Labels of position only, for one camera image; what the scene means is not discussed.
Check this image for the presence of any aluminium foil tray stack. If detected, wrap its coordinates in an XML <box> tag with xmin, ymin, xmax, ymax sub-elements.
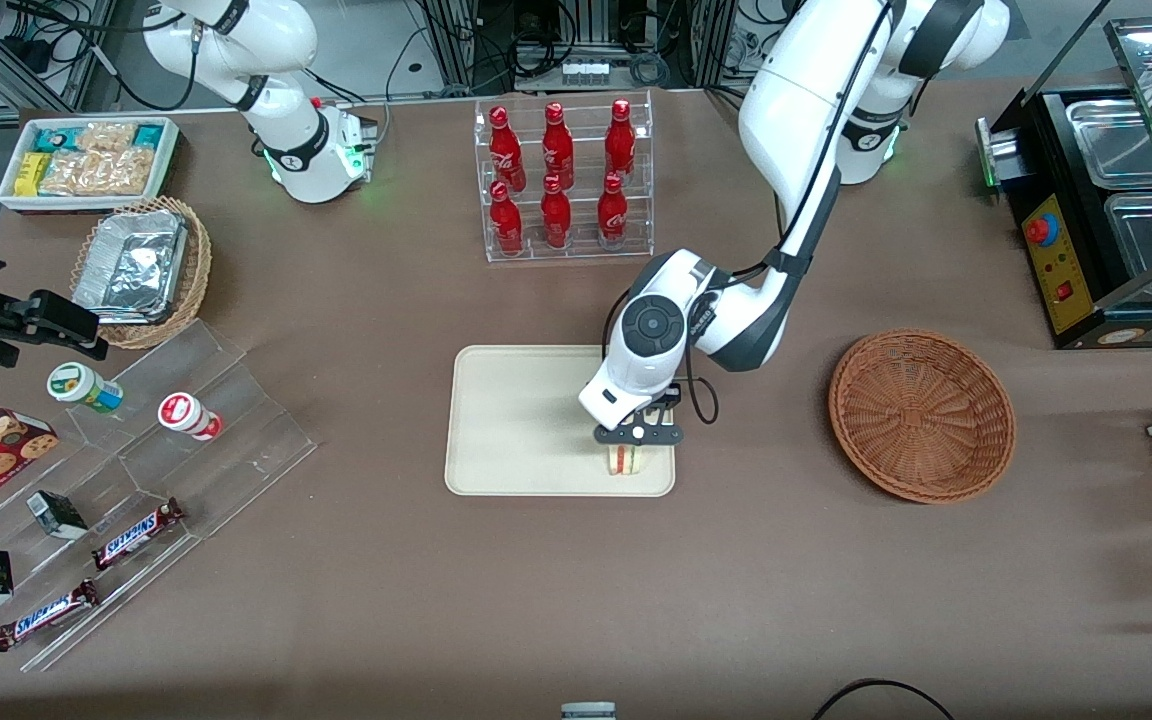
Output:
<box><xmin>73</xmin><ymin>209</ymin><xmax>189</xmax><ymax>325</ymax></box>

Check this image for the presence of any beige plastic tray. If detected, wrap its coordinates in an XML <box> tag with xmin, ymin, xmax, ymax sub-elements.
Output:
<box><xmin>444</xmin><ymin>345</ymin><xmax>677</xmax><ymax>498</ymax></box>

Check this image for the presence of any tan wicker basket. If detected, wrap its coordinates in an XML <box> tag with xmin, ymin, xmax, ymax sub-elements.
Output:
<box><xmin>70</xmin><ymin>195</ymin><xmax>213</xmax><ymax>351</ymax></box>

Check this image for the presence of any round brown wicker basket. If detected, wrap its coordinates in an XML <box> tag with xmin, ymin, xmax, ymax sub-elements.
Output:
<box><xmin>828</xmin><ymin>330</ymin><xmax>1018</xmax><ymax>504</ymax></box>

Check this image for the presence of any green label yogurt cup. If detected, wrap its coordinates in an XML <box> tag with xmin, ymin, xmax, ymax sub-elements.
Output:
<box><xmin>46</xmin><ymin>362</ymin><xmax>125</xmax><ymax>415</ymax></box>

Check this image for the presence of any white snack bin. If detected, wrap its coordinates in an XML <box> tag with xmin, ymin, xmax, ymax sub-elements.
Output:
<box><xmin>0</xmin><ymin>116</ymin><xmax>181</xmax><ymax>215</ymax></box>

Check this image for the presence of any yellow snack packet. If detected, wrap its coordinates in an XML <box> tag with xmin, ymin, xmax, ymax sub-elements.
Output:
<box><xmin>14</xmin><ymin>152</ymin><xmax>51</xmax><ymax>197</ymax></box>

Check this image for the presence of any clear cracker bag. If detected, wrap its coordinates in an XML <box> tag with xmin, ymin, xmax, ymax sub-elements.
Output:
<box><xmin>79</xmin><ymin>122</ymin><xmax>139</xmax><ymax>154</ymax></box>
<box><xmin>39</xmin><ymin>148</ymin><xmax>162</xmax><ymax>197</ymax></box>

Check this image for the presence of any clear acrylic bottle rack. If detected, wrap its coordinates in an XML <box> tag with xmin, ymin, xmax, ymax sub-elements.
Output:
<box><xmin>474</xmin><ymin>90</ymin><xmax>656</xmax><ymax>264</ymax></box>

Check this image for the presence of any red label yogurt cup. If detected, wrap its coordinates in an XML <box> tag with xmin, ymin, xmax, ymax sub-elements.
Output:
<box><xmin>157</xmin><ymin>392</ymin><xmax>224</xmax><ymax>442</ymax></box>

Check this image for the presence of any red cola bottle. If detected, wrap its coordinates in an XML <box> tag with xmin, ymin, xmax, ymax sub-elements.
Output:
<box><xmin>598</xmin><ymin>174</ymin><xmax>629</xmax><ymax>249</ymax></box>
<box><xmin>605</xmin><ymin>98</ymin><xmax>636</xmax><ymax>183</ymax></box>
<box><xmin>542</xmin><ymin>102</ymin><xmax>575</xmax><ymax>189</ymax></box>
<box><xmin>489</xmin><ymin>106</ymin><xmax>525</xmax><ymax>191</ymax></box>
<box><xmin>540</xmin><ymin>176</ymin><xmax>572</xmax><ymax>251</ymax></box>
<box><xmin>490</xmin><ymin>181</ymin><xmax>524</xmax><ymax>255</ymax></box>

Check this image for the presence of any clear acrylic stepped display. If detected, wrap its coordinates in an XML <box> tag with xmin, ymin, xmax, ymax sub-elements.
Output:
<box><xmin>0</xmin><ymin>319</ymin><xmax>318</xmax><ymax>674</ymax></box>

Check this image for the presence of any snickers bar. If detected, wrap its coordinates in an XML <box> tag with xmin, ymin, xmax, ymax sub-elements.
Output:
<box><xmin>91</xmin><ymin>497</ymin><xmax>185</xmax><ymax>572</ymax></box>
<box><xmin>0</xmin><ymin>578</ymin><xmax>100</xmax><ymax>653</ymax></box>

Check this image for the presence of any black food warmer yellow panel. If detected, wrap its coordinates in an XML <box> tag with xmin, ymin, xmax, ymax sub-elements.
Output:
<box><xmin>975</xmin><ymin>15</ymin><xmax>1152</xmax><ymax>351</ymax></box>

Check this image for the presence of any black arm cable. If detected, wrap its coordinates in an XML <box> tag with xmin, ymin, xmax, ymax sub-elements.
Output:
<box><xmin>601</xmin><ymin>0</ymin><xmax>897</xmax><ymax>427</ymax></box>

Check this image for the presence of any black floor cable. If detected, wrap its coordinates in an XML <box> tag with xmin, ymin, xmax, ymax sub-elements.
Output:
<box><xmin>813</xmin><ymin>678</ymin><xmax>954</xmax><ymax>720</ymax></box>

